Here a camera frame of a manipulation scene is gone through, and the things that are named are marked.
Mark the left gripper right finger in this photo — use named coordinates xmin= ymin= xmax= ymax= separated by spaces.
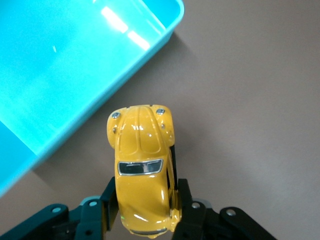
xmin=172 ymin=178 xmax=276 ymax=240

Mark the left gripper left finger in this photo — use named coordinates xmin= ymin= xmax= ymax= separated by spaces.
xmin=0 ymin=176 xmax=118 ymax=240

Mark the yellow beetle toy car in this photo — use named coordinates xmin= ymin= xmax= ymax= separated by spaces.
xmin=106 ymin=104 xmax=181 ymax=238

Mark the turquoise plastic bin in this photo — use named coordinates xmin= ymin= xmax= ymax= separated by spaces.
xmin=0 ymin=0 xmax=185 ymax=198

